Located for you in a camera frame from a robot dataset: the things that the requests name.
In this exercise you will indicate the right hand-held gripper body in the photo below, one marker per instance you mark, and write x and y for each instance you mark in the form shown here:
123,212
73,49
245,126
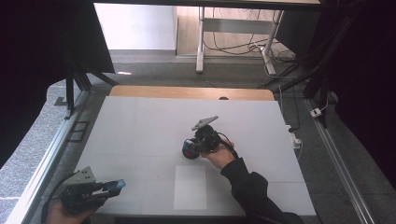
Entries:
209,137

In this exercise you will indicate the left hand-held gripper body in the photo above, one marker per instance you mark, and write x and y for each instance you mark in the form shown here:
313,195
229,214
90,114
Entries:
79,193

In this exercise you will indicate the blue stamp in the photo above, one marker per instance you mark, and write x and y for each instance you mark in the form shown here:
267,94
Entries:
189,145

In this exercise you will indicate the round red ink pad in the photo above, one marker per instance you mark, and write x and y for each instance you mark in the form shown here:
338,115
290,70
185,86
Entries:
189,154

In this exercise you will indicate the blue stamp cap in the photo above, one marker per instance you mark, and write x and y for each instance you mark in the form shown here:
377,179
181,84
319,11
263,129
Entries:
115,184

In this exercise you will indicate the person's right hand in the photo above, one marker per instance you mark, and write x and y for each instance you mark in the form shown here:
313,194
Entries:
219,157

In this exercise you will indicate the person's left hand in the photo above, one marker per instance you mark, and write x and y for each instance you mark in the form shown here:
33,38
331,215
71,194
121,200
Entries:
62,217

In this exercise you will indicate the white paper sheet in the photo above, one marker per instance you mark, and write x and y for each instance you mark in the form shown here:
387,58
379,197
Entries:
190,186

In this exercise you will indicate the white power strip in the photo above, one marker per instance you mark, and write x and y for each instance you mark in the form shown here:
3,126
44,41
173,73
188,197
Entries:
294,140

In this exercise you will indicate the black metal stand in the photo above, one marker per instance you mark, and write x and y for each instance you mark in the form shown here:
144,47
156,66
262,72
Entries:
70,90
299,77

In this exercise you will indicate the small white adapter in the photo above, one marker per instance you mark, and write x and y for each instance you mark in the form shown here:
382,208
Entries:
316,112

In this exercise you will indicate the black curtain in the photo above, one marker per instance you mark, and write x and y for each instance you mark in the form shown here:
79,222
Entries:
37,62
364,77

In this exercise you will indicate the aluminium floor rail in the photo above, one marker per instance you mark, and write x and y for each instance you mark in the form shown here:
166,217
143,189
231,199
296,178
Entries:
339,168
43,165

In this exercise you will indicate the black floor bracket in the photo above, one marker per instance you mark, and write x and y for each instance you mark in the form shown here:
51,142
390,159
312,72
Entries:
78,131

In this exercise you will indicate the white metal desk frame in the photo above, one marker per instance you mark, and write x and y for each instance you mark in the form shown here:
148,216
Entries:
236,26

